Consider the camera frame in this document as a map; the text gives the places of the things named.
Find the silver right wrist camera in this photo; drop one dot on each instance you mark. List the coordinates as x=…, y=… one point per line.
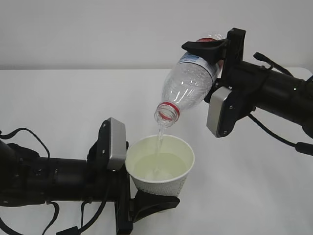
x=226, y=107

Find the clear water bottle red label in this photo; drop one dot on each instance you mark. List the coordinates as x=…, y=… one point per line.
x=186, y=85

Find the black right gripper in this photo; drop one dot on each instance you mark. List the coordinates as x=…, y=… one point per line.
x=244, y=77

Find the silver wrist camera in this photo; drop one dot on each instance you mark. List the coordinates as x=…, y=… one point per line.
x=109, y=150
x=226, y=107

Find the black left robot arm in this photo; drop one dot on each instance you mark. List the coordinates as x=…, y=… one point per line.
x=28, y=179

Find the white paper cup green logo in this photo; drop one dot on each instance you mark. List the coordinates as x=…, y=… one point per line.
x=160, y=170

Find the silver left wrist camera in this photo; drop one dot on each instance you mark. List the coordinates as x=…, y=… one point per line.
x=109, y=150

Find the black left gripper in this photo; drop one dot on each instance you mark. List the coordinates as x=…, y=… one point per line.
x=117, y=190

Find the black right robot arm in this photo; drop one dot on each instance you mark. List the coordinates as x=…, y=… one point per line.
x=284, y=95

